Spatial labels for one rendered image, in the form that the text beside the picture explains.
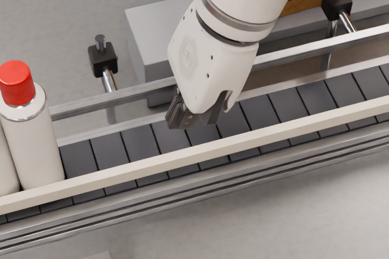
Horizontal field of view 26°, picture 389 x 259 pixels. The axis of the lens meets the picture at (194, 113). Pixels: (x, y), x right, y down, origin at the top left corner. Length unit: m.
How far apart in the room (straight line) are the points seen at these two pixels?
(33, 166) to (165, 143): 0.18
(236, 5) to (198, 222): 0.32
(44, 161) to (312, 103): 0.35
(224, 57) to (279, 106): 0.23
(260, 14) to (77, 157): 0.32
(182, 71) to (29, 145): 0.18
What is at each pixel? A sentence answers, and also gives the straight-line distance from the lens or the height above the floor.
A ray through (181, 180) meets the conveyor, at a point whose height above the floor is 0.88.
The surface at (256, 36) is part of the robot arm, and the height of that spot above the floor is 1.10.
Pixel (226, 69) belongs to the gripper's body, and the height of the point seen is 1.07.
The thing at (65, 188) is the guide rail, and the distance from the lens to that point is 0.96.
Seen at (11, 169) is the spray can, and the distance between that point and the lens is 0.96.
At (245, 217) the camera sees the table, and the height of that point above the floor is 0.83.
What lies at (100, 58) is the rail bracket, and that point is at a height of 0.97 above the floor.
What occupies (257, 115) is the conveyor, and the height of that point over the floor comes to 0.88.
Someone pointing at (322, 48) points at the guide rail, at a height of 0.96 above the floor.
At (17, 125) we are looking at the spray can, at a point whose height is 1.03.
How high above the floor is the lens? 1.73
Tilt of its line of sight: 54 degrees down
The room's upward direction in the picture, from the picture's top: straight up
